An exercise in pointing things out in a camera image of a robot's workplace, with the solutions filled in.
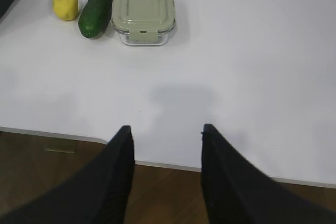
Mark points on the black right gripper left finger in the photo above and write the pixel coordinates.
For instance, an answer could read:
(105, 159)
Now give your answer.
(98, 193)

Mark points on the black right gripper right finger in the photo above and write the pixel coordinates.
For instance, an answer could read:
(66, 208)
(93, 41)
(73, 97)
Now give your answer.
(235, 191)

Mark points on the green cucumber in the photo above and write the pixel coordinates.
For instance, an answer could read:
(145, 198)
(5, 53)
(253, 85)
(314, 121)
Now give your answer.
(94, 18)

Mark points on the glass container green lid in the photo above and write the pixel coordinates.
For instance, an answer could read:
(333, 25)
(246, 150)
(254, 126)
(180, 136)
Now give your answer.
(143, 22)

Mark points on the yellow lemon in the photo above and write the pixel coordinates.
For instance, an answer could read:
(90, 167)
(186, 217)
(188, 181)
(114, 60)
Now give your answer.
(65, 10)

